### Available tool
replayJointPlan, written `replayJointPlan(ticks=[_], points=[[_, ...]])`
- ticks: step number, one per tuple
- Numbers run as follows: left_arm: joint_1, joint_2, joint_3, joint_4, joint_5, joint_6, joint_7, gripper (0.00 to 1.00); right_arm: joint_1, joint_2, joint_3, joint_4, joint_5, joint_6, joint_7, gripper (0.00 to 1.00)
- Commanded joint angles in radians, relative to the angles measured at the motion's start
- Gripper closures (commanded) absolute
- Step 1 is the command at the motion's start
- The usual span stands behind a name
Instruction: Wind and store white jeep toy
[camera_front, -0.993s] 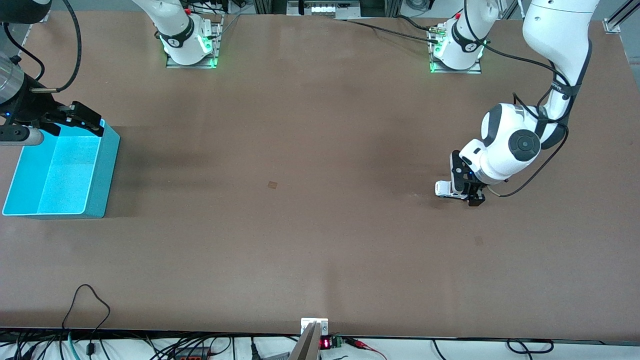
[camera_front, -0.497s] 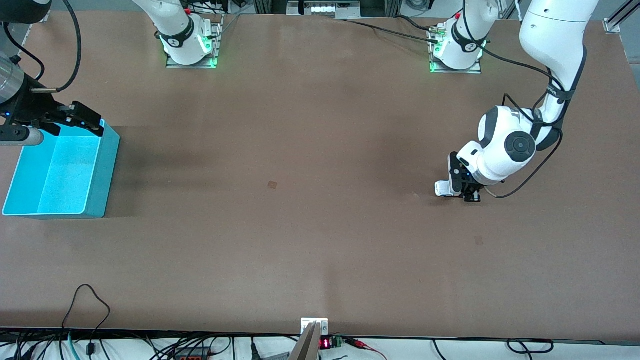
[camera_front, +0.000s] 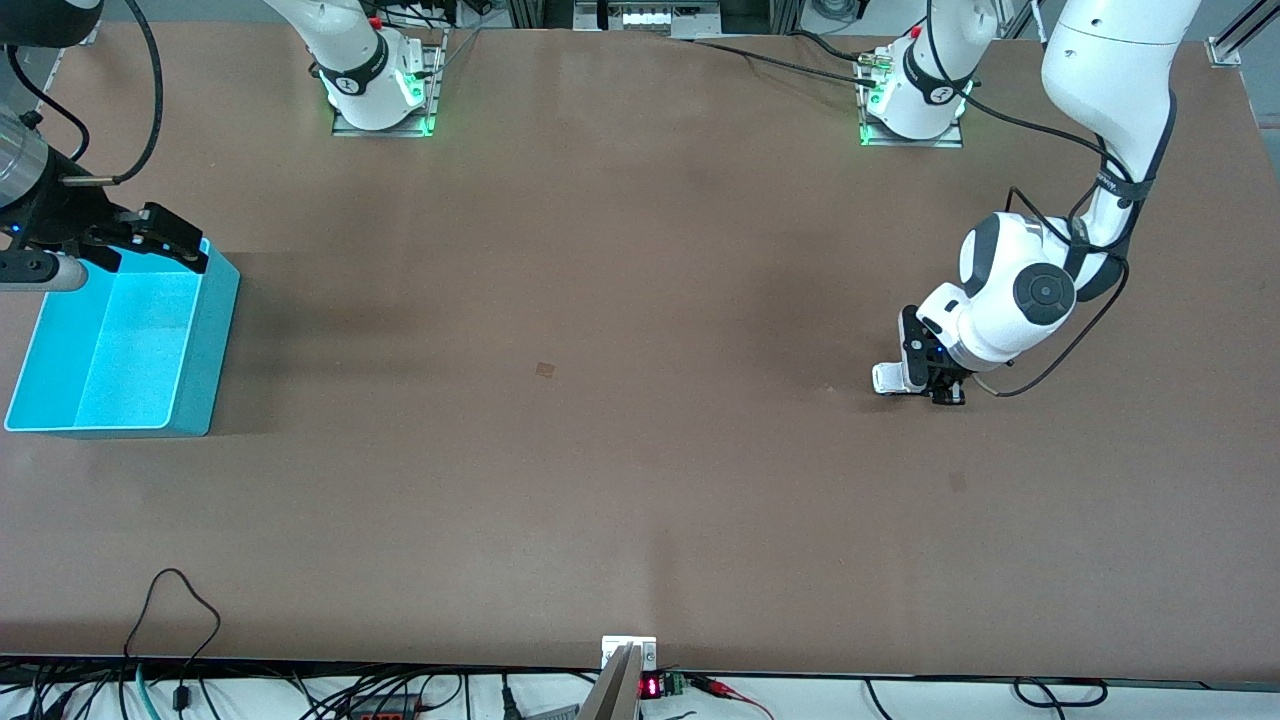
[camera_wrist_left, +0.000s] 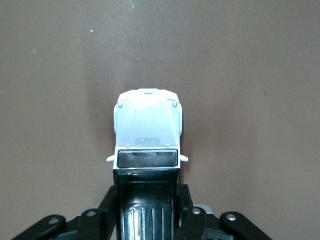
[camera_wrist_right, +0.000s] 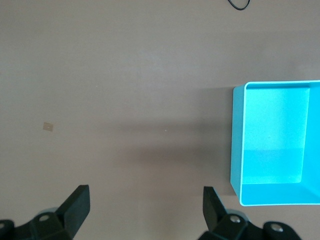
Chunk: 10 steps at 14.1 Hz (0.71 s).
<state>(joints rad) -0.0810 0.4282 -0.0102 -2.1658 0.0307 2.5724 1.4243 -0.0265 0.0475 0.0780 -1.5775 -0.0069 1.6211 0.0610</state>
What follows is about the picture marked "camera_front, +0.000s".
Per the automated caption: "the black coiled cable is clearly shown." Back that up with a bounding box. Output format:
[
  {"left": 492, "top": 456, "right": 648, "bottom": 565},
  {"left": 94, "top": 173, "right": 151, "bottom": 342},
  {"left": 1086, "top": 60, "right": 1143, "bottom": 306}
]
[{"left": 865, "top": 678, "right": 1111, "bottom": 720}]

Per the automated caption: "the tangled black cable bundle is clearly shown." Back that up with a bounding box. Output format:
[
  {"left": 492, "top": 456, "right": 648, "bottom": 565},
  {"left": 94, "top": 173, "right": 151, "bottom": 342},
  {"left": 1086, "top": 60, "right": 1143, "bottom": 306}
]
[{"left": 0, "top": 655, "right": 471, "bottom": 720}]

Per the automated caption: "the aluminium frame rack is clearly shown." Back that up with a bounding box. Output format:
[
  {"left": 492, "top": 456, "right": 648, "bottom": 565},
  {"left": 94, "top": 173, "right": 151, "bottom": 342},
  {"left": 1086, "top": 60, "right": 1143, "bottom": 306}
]
[{"left": 505, "top": 0, "right": 806, "bottom": 39}]

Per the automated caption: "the grey camera mount bar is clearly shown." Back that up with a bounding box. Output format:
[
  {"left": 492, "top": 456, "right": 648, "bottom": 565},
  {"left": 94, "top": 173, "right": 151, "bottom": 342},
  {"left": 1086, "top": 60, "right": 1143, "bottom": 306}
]
[{"left": 578, "top": 643, "right": 643, "bottom": 720}]

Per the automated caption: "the red clip lead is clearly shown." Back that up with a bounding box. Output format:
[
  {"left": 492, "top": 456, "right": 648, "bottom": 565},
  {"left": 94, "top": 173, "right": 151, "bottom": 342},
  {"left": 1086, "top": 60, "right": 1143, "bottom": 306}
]
[{"left": 688, "top": 675, "right": 776, "bottom": 720}]

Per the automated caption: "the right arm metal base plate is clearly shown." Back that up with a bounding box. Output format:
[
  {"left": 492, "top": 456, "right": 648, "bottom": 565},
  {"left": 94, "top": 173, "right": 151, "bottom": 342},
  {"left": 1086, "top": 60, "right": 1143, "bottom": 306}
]
[{"left": 332, "top": 28, "right": 443, "bottom": 138}]

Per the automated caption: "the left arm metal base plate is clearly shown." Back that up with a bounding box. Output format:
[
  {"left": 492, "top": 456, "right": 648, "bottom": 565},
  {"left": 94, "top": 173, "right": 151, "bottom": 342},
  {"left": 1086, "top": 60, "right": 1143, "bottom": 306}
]
[{"left": 858, "top": 50, "right": 965, "bottom": 149}]

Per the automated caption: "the white slotted device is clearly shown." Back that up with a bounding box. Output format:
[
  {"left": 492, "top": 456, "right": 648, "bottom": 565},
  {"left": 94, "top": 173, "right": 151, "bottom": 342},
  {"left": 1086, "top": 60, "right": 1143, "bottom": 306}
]
[{"left": 575, "top": 0, "right": 721, "bottom": 33}]

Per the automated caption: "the grey metal side panel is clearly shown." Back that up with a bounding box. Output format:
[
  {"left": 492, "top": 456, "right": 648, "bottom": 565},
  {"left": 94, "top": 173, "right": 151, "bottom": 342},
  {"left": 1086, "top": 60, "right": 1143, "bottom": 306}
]
[{"left": 0, "top": 45, "right": 71, "bottom": 151}]

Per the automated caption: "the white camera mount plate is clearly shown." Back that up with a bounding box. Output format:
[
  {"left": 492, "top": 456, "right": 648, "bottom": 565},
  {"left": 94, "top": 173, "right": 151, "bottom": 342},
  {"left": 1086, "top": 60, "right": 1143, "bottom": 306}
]
[{"left": 601, "top": 636, "right": 658, "bottom": 671}]

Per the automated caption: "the black cables to arm base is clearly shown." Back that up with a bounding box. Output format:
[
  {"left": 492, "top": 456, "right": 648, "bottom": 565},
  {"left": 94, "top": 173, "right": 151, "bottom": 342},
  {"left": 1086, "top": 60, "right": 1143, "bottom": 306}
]
[{"left": 690, "top": 30, "right": 883, "bottom": 89}]

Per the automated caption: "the turquoise plastic bin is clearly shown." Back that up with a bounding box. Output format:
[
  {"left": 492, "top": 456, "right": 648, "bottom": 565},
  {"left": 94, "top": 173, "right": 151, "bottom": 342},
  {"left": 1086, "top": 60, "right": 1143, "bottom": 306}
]
[{"left": 4, "top": 237, "right": 241, "bottom": 439}]

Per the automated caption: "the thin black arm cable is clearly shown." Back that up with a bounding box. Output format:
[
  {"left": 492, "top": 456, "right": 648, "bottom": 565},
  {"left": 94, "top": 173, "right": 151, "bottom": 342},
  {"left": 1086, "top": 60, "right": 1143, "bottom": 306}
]
[{"left": 8, "top": 45, "right": 91, "bottom": 166}]

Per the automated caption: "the thin black looped cable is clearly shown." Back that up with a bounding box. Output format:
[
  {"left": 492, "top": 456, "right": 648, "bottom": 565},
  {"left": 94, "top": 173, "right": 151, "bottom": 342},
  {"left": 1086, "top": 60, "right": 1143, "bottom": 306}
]
[{"left": 122, "top": 568, "right": 223, "bottom": 713}]

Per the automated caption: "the white jeep toy black roof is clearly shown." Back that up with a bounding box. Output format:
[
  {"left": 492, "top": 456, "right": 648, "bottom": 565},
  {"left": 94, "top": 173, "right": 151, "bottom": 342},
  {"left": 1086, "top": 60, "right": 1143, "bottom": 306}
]
[{"left": 872, "top": 360, "right": 936, "bottom": 397}]

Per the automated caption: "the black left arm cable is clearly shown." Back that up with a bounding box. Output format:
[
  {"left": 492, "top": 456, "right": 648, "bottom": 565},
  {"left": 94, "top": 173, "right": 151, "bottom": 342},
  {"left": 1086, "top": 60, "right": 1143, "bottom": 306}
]
[{"left": 925, "top": 0, "right": 1171, "bottom": 399}]

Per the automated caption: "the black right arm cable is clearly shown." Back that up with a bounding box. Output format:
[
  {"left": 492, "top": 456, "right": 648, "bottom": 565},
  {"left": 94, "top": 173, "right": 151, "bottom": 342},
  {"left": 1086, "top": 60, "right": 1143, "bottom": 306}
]
[{"left": 62, "top": 0, "right": 166, "bottom": 188}]

